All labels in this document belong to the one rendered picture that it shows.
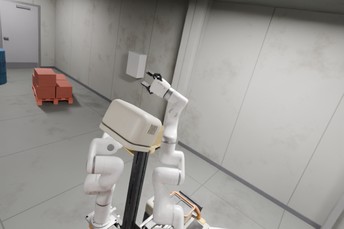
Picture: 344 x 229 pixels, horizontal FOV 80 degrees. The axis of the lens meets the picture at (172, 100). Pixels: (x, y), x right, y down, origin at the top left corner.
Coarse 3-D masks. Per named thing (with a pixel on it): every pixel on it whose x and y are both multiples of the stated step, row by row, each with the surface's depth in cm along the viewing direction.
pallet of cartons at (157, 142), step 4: (160, 132) 400; (160, 136) 405; (156, 140) 400; (160, 140) 410; (156, 144) 405; (160, 144) 410; (124, 148) 394; (152, 148) 393; (128, 152) 387; (132, 152) 386; (152, 152) 399
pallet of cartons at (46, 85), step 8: (40, 72) 481; (48, 72) 493; (32, 80) 557; (40, 80) 473; (48, 80) 483; (56, 80) 540; (64, 80) 552; (32, 88) 562; (40, 88) 480; (48, 88) 489; (56, 88) 500; (64, 88) 512; (40, 96) 486; (48, 96) 496; (56, 96) 507; (64, 96) 519; (40, 104) 490
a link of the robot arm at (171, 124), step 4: (168, 120) 125; (172, 120) 125; (176, 120) 126; (168, 124) 125; (172, 124) 125; (176, 124) 125; (164, 128) 123; (168, 128) 123; (172, 128) 123; (176, 128) 124; (164, 132) 119; (168, 132) 119; (172, 132) 120; (176, 132) 121; (164, 136) 116; (168, 136) 115; (172, 136) 116; (176, 136) 118; (164, 140) 115; (168, 140) 115; (172, 140) 115
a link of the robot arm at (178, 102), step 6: (174, 96) 116; (180, 96) 117; (174, 102) 116; (180, 102) 116; (186, 102) 117; (168, 108) 116; (174, 108) 115; (180, 108) 115; (168, 114) 114; (174, 114) 114
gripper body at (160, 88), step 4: (156, 80) 116; (164, 80) 118; (152, 84) 118; (156, 84) 117; (160, 84) 116; (164, 84) 116; (168, 84) 118; (152, 88) 120; (156, 88) 118; (160, 88) 117; (164, 88) 116; (168, 88) 117; (156, 92) 120; (160, 92) 118; (164, 92) 117; (160, 96) 121
